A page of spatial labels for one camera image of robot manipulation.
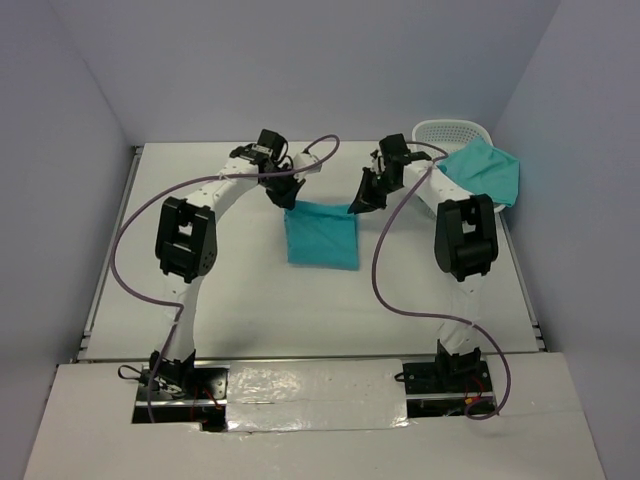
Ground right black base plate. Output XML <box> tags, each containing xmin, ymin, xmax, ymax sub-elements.
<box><xmin>394</xmin><ymin>360</ymin><xmax>496</xmax><ymax>419</ymax></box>

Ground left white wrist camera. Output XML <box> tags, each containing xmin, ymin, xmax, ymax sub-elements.
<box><xmin>292</xmin><ymin>151</ymin><xmax>322</xmax><ymax>174</ymax></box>

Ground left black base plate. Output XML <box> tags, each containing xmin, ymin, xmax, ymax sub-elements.
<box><xmin>132</xmin><ymin>367</ymin><xmax>229</xmax><ymax>432</ymax></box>

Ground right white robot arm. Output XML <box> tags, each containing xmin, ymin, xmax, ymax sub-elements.
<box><xmin>348</xmin><ymin>134</ymin><xmax>499</xmax><ymax>391</ymax></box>

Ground purple cable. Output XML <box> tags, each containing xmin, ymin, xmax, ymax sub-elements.
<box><xmin>370</xmin><ymin>140</ymin><xmax>512</xmax><ymax>420</ymax></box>
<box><xmin>109</xmin><ymin>133</ymin><xmax>342</xmax><ymax>426</ymax></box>

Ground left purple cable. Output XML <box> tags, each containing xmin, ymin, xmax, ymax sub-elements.
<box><xmin>109</xmin><ymin>133</ymin><xmax>342</xmax><ymax>426</ymax></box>

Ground silver tape patch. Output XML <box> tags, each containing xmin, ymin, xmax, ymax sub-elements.
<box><xmin>226</xmin><ymin>359</ymin><xmax>409</xmax><ymax>433</ymax></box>

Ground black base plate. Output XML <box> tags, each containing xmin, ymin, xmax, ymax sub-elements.
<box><xmin>132</xmin><ymin>367</ymin><xmax>229</xmax><ymax>432</ymax></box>
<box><xmin>394</xmin><ymin>360</ymin><xmax>496</xmax><ymax>419</ymax></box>

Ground turquoise t shirt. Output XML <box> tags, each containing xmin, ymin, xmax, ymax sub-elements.
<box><xmin>284</xmin><ymin>201</ymin><xmax>360</xmax><ymax>271</ymax></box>

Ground light green t shirt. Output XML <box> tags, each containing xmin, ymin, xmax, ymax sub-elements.
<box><xmin>438</xmin><ymin>137</ymin><xmax>520</xmax><ymax>207</ymax></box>

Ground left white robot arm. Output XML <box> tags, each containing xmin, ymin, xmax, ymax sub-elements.
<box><xmin>150</xmin><ymin>130</ymin><xmax>318</xmax><ymax>399</ymax></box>

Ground white plastic laundry basket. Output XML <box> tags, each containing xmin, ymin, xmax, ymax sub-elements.
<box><xmin>407</xmin><ymin>119</ymin><xmax>493</xmax><ymax>219</ymax></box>

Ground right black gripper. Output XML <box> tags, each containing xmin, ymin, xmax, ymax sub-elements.
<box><xmin>350</xmin><ymin>167</ymin><xmax>402</xmax><ymax>216</ymax></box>

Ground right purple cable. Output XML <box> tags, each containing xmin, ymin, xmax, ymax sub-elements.
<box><xmin>370</xmin><ymin>140</ymin><xmax>512</xmax><ymax>420</ymax></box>

